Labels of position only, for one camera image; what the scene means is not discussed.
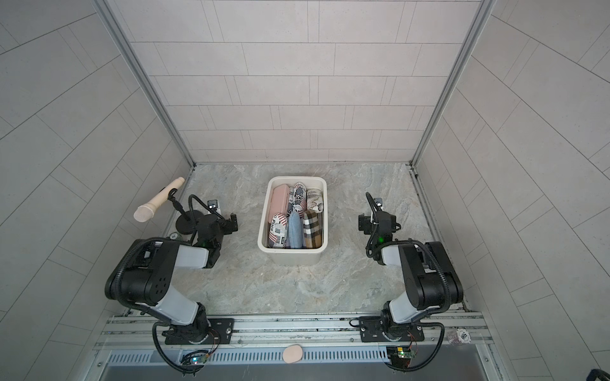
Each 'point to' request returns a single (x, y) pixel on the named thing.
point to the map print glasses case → (314, 199)
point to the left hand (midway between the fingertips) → (225, 210)
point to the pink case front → (279, 201)
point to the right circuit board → (400, 352)
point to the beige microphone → (144, 212)
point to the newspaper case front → (299, 202)
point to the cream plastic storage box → (285, 256)
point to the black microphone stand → (187, 223)
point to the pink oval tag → (292, 353)
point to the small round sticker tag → (464, 336)
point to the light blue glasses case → (295, 233)
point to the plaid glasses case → (312, 223)
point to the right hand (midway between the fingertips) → (375, 211)
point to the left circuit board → (194, 359)
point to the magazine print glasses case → (278, 231)
